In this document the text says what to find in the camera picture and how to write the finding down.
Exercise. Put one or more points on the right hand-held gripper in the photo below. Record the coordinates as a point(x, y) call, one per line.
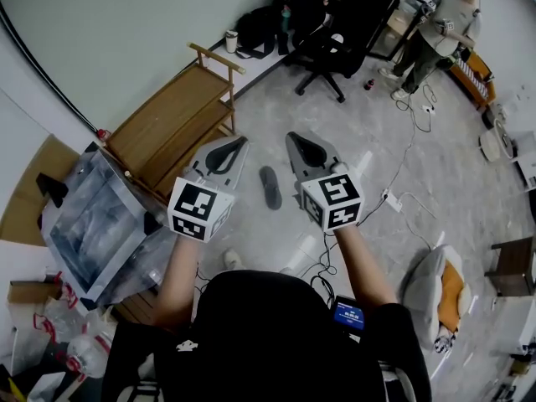
point(335, 201)

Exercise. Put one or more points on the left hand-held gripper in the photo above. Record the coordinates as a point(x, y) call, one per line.
point(197, 207)

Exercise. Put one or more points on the dark grey slipper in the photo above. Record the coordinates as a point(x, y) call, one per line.
point(271, 189)

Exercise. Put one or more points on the person's right forearm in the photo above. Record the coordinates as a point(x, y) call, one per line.
point(364, 266)

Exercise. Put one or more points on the person's left forearm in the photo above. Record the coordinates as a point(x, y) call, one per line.
point(176, 283)

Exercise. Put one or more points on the wooden shelf cart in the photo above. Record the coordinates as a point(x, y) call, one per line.
point(167, 124)

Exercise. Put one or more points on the white power strip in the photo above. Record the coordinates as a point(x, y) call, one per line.
point(393, 200)

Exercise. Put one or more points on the dark cola bottle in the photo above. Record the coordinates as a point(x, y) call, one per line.
point(369, 84)

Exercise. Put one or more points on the person's left shoe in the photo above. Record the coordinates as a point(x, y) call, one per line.
point(232, 260)

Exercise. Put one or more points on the black office chair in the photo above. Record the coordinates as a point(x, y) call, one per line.
point(326, 53)

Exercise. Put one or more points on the red-capped bottle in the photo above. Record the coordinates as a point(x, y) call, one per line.
point(103, 134)

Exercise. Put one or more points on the white cup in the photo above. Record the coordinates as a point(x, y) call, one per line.
point(231, 42)

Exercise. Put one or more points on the black backpack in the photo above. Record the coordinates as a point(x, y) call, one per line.
point(257, 32)

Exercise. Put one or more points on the green bottle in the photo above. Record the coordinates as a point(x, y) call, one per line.
point(286, 18)

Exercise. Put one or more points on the black device blue screen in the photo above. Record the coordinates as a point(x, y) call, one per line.
point(349, 314)

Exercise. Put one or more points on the grey orange beanbag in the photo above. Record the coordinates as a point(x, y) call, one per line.
point(431, 295)

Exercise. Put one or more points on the white round appliance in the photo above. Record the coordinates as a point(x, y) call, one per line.
point(496, 140)

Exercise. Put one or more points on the person's black shirt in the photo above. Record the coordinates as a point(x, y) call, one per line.
point(268, 341)

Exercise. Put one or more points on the brown cardboard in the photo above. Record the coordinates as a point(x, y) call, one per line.
point(33, 182)

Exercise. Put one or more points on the heap of clear plastic jugs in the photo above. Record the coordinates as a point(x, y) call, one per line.
point(75, 329)

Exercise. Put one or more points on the dark wooden side table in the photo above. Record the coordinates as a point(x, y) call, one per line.
point(513, 266)

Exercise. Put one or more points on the black corrugated wall conduit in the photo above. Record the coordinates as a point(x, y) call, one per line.
point(46, 73)

